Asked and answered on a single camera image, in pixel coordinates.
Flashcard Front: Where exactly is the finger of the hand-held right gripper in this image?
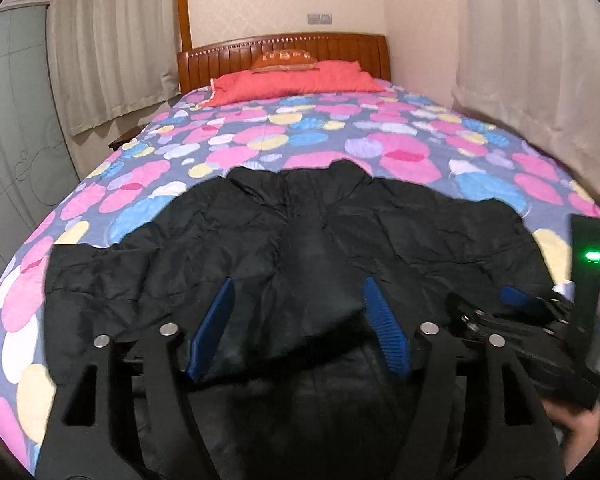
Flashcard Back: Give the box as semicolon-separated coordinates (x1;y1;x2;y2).
499;284;575;334
446;293;572;359

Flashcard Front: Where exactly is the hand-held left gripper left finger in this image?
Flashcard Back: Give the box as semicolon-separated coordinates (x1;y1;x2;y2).
34;276;236;480

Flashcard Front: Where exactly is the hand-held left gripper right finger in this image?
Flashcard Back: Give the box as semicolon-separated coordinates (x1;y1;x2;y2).
363;276;567;480

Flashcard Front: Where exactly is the black padded jacket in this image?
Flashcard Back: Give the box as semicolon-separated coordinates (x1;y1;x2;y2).
44;159;576;480

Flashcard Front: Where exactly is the person's right hand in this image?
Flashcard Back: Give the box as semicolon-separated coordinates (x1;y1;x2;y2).
545;400;600;450

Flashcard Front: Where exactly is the dotted colourful bedspread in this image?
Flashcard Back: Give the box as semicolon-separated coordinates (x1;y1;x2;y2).
0;77;600;476

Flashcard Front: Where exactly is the cream curtain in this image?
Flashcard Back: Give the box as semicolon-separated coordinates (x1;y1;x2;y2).
450;0;600;206
47;0;183;137

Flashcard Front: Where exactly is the red pillow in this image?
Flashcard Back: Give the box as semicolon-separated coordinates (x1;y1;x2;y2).
203;59;386;108

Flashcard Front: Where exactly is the wooden headboard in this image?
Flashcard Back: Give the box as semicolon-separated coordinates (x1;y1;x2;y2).
177;33;392;95

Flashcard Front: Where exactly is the orange patterned cushion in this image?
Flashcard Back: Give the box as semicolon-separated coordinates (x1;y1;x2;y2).
250;49;321;72

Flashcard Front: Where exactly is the frosted glass wardrobe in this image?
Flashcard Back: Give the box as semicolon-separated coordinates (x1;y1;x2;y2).
0;0;82;306

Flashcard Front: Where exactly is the wooden vertical wall trim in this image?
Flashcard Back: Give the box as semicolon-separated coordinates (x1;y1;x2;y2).
176;0;194;52

